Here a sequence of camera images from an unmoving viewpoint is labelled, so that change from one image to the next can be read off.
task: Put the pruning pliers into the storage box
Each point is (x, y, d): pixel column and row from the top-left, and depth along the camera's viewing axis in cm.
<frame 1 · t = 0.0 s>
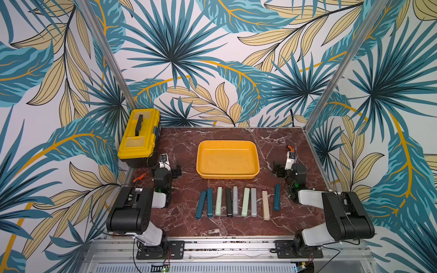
left hand: (168, 163, 92), fingers open
right hand: (284, 161, 93), fingers open
yellow black toolbox: (139, 137, 93), point 18 cm above the table
yellow plastic storage tray: (227, 159, 106), on the table
dark teal pruner leftmost: (200, 208, 85), point 2 cm above the table
dark teal pruner: (210, 202, 87), point 2 cm above the table
light green pruner: (219, 201, 87), point 3 cm above the table
grey pruner: (235, 201, 87), point 3 cm above the table
light green pruner middle: (245, 202, 86), point 4 cm above the table
grey pruner right: (254, 209, 85), point 2 cm above the table
beige pruner: (265, 205, 86), point 3 cm above the table
dark teal pruner rightmost: (276, 207, 86), point 3 cm above the table
orange screwdriver right: (292, 149, 108), point 3 cm above the table

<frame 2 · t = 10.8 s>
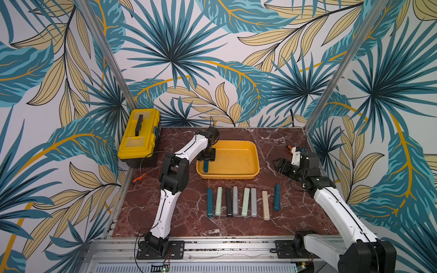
left hand: (207, 160, 98), fingers open
right hand: (279, 163, 83), fingers open
dark teal pruner leftmost: (206, 166, 100), point 2 cm above the table
the other named things where they were.

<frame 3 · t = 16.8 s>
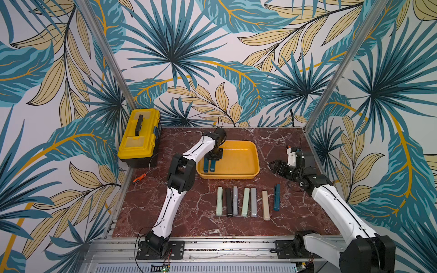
left hand: (214, 159, 101), fingers open
right hand: (276, 165, 83), fingers open
dark teal pruner: (212, 167, 100), point 2 cm above the table
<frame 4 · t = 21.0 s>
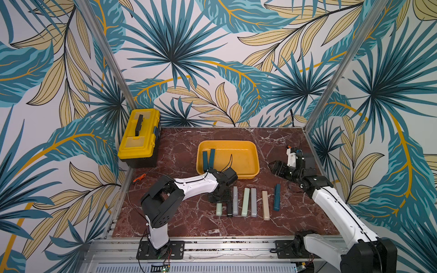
left hand: (221, 203, 85), fingers open
right hand: (275, 166, 83), fingers open
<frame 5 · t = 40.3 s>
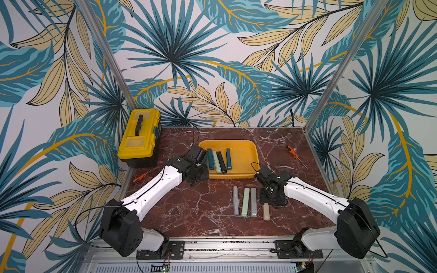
left hand: (205, 177, 81), fingers open
right hand: (266, 201, 83), fingers open
light green pruner: (217, 164, 100), point 3 cm above the table
dark teal pruner rightmost: (229, 161, 100), point 4 cm above the table
